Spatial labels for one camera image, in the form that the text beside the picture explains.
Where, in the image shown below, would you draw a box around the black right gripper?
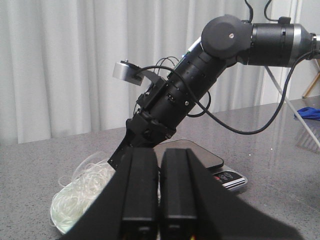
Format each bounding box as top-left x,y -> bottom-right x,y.
61,112 -> 176,240

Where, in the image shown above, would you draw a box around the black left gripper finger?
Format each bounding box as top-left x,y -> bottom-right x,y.
160,148 -> 303,240

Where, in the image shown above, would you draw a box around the white vermicelli noodle bundle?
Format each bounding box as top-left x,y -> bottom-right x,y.
49,151 -> 115,226

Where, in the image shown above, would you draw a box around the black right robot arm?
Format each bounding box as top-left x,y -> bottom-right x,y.
109,15 -> 320,240

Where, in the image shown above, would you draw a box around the black silver kitchen scale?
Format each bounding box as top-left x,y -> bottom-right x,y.
154,139 -> 248,193

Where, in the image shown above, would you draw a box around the light green plate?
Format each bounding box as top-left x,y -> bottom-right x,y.
52,220 -> 76,235

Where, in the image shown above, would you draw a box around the white pleated curtain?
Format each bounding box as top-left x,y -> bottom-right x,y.
0,0 -> 320,145

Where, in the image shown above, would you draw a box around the blue cloth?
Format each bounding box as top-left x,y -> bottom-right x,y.
294,107 -> 320,121

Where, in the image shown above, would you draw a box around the wooden stand leg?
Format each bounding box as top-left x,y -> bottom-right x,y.
302,72 -> 320,99

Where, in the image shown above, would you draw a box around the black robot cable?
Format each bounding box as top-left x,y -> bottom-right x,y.
136,51 -> 320,136

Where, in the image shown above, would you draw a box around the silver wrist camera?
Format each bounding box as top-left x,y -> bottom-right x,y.
112,60 -> 144,86

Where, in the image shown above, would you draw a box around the grey cable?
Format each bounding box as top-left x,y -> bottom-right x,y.
264,66 -> 320,148

